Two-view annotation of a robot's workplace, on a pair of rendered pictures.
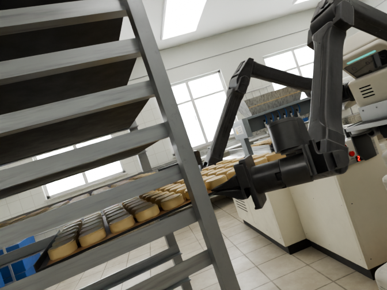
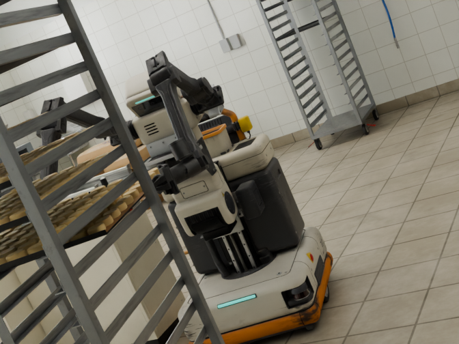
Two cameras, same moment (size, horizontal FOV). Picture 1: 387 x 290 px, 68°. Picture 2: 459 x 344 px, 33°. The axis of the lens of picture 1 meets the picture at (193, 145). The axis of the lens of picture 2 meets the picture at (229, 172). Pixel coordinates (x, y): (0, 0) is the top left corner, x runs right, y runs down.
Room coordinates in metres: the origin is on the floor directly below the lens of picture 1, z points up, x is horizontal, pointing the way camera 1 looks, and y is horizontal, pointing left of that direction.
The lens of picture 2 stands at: (-1.08, 1.68, 1.37)
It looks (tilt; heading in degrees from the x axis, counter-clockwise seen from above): 10 degrees down; 309
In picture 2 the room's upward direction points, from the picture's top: 23 degrees counter-clockwise
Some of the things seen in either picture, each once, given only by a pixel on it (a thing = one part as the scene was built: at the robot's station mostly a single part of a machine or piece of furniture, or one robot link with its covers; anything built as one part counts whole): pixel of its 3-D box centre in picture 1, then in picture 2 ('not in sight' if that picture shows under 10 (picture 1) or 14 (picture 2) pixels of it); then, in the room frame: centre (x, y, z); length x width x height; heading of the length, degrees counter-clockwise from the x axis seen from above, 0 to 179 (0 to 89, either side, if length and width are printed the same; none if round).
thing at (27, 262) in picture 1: (18, 262); not in sight; (4.34, 3.04, 0.30); 0.60 x 0.40 x 0.20; 9
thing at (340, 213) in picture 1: (335, 194); (93, 271); (2.05, -0.84, 0.45); 0.70 x 0.34 x 0.90; 8
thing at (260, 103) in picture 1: (270, 102); not in sight; (2.56, -0.77, 1.25); 0.56 x 0.29 x 0.14; 98
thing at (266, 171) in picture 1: (265, 178); (174, 175); (0.58, -0.11, 0.99); 0.07 x 0.07 x 0.10; 66
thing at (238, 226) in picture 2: not in sight; (226, 211); (1.08, -0.86, 0.60); 0.28 x 0.27 x 0.25; 20
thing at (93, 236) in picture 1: (92, 236); (104, 222); (0.57, 0.24, 0.99); 0.05 x 0.05 x 0.02
